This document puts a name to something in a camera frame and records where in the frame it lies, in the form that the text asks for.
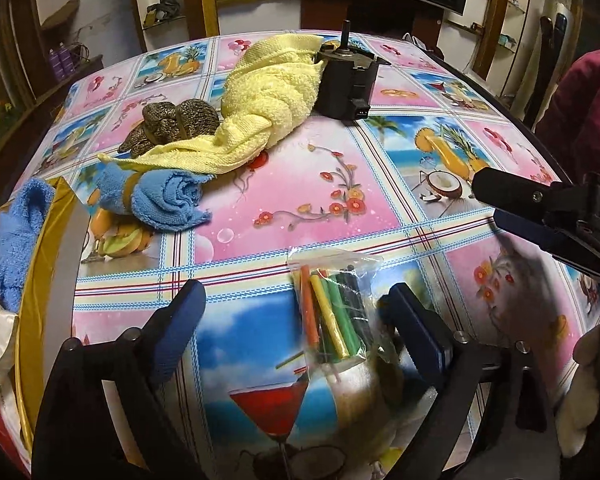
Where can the yellow towel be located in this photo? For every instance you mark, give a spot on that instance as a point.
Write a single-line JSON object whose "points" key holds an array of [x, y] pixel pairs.
{"points": [[270, 95]]}

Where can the bag of coloured tubes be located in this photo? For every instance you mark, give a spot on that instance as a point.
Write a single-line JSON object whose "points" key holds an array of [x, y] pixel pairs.
{"points": [[330, 310]]}

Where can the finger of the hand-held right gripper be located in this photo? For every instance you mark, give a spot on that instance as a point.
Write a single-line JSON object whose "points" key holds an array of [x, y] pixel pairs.
{"points": [[525, 232], [510, 187]]}

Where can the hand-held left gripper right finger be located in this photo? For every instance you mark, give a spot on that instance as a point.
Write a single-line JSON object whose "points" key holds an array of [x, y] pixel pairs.
{"points": [[420, 330]]}

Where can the yellow-taped cardboard box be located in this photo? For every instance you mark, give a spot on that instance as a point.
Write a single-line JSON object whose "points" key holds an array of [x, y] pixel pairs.
{"points": [[65, 270]]}

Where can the small rolled blue towel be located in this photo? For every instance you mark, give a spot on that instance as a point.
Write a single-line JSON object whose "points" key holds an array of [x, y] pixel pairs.
{"points": [[170, 200]]}

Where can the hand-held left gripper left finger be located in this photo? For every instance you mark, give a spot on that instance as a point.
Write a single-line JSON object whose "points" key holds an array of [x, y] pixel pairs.
{"points": [[180, 325]]}

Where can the large blue towel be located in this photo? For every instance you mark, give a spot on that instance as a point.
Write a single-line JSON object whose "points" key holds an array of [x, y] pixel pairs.
{"points": [[20, 240]]}

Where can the person's right hand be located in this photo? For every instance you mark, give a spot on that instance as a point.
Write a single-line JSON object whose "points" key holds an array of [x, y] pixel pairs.
{"points": [[587, 390]]}

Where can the black motor part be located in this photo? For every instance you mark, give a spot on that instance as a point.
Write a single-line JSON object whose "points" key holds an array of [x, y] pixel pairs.
{"points": [[345, 80]]}

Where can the purple bottle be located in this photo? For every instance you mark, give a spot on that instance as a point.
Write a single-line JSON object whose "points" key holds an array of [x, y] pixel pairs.
{"points": [[55, 65], [67, 60]]}

